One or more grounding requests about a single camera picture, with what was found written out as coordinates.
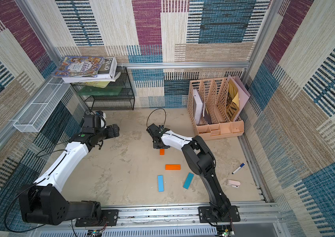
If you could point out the teal building block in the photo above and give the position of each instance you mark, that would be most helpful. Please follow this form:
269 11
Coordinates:
188 180

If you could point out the pink folder in organizer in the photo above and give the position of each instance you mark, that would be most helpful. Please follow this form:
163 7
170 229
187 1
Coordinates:
243 92

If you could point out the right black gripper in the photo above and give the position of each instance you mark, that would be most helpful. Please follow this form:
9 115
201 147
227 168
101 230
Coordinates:
153 135

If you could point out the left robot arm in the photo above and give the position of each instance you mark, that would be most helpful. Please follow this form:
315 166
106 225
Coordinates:
43 203

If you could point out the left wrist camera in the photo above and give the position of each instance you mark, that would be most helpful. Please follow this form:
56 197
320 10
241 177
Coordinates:
93 123

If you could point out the black and white Folio book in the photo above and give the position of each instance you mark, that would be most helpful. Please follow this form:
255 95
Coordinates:
106 73

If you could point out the blue white marker pen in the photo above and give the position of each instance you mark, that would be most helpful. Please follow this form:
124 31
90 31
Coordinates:
238 168

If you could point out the light blue building block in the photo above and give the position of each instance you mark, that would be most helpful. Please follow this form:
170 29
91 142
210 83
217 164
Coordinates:
160 180

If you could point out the black wire shelf rack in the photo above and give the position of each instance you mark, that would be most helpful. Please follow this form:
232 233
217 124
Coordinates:
117 95

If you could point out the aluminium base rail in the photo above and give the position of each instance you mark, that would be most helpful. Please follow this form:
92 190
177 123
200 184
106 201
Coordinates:
252 219

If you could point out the pink desk file organizer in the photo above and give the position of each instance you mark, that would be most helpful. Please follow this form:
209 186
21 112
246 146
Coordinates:
213 93

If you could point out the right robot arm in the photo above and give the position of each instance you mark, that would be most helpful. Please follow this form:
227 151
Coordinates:
202 162

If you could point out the yellow black magazine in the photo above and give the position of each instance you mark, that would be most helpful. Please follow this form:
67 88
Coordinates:
233 100

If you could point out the white box in organizer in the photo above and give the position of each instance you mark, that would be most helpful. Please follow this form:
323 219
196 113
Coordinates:
197 106

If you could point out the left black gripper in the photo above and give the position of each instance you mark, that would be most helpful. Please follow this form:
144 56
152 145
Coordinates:
110 134

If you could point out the colourful illustrated book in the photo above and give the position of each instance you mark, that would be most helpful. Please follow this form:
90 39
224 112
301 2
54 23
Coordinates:
79 66

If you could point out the pink small stapler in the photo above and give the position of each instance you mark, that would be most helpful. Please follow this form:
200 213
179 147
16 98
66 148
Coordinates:
233 183

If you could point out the green folder on shelf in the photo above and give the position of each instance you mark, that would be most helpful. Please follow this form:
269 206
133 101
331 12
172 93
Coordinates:
97 91

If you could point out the white wire mesh basket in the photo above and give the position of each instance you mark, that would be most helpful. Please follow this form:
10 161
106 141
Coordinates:
36 114

